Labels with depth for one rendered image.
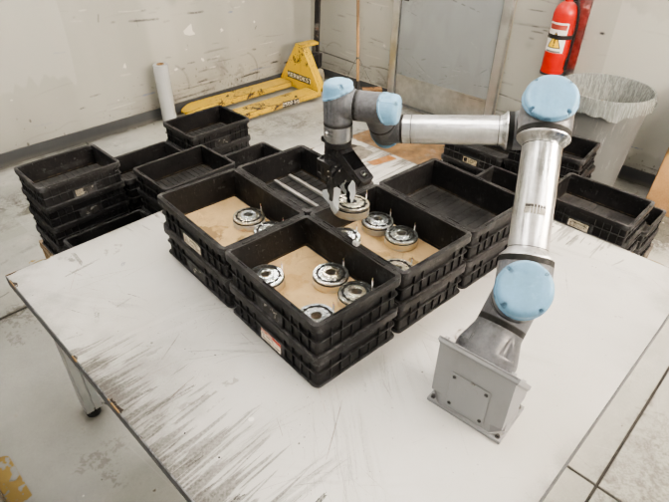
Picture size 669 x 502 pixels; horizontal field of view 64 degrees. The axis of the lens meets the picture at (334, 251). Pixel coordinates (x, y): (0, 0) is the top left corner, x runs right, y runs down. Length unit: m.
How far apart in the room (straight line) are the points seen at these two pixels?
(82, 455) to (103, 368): 0.79
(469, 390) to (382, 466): 0.26
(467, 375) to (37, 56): 3.78
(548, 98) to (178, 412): 1.12
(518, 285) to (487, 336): 0.18
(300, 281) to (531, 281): 0.66
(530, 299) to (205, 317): 0.93
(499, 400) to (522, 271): 0.31
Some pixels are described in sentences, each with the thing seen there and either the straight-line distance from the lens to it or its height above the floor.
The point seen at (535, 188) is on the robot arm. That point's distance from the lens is 1.22.
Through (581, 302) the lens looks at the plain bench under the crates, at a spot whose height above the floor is 0.70.
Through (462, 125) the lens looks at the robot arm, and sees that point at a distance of 1.41.
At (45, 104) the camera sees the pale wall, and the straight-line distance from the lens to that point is 4.52.
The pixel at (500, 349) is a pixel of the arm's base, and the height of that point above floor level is 0.92.
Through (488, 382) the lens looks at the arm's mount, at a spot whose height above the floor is 0.86.
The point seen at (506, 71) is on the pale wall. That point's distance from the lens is 4.52.
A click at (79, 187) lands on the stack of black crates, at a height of 0.53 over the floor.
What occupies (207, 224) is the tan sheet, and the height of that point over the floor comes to 0.83.
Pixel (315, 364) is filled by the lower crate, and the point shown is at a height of 0.80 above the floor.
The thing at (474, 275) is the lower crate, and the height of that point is 0.73.
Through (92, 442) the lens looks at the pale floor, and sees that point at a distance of 2.35.
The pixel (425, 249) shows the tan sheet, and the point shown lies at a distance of 1.68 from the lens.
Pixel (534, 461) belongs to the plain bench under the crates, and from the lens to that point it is 1.38.
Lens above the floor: 1.80
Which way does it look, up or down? 36 degrees down
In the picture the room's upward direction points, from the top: 1 degrees clockwise
